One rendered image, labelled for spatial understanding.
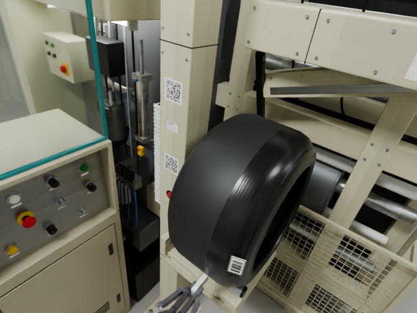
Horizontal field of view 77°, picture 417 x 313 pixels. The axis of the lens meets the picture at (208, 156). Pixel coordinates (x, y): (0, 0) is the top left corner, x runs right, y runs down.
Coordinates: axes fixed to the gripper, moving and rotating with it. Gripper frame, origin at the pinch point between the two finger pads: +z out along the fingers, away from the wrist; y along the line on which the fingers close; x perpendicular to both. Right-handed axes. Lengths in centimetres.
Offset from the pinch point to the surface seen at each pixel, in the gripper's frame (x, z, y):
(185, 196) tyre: -29.6, 5.9, 9.7
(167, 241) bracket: 8.7, 8.1, 23.6
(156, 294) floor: 103, 13, 50
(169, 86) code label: -49, 26, 34
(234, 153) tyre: -40.1, 19.1, 3.2
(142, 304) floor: 102, 2, 52
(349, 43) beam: -64, 54, -9
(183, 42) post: -63, 28, 28
